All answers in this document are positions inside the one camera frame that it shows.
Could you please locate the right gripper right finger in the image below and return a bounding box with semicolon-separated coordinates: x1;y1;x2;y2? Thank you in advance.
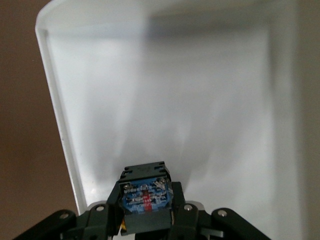
169;181;271;240

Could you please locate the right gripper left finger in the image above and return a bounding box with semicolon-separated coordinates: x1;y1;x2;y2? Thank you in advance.
14;181;126;240

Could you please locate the yellow mushroom push button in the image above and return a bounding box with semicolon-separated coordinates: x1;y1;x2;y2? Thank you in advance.
117;161;176;237

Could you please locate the white cabinet drawer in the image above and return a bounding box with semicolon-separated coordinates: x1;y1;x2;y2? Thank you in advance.
34;0;320;216

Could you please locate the brown table cover sheet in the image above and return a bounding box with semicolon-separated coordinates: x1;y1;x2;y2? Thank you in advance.
0;0;82;240

